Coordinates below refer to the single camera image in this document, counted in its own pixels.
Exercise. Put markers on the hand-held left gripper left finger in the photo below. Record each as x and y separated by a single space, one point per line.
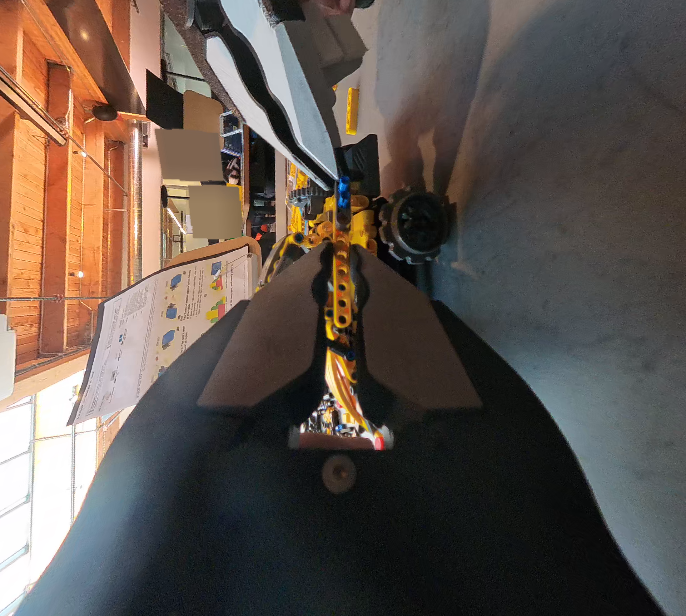
262 348

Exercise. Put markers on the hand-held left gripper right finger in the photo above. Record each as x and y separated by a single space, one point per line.
412 348

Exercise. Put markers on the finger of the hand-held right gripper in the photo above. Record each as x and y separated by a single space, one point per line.
300 90
236 85

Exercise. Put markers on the yellow and black beam assembly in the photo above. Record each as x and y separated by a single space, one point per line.
340 278

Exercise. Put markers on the yellow grey toy vehicle model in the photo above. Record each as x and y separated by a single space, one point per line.
415 224

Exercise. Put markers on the grey desk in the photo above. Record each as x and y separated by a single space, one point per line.
536 197

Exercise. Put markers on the yellow Lego beam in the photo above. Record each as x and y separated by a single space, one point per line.
352 109

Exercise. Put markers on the wooden sheet stand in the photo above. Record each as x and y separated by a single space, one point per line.
252 246

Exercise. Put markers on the printed instruction sheet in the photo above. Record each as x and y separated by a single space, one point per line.
150 337

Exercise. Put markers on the black ceiling lamp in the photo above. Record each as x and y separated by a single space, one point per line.
104 112

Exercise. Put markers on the bright window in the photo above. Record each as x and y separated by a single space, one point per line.
16 466

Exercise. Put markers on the white wall device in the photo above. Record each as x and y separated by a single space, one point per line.
5 353

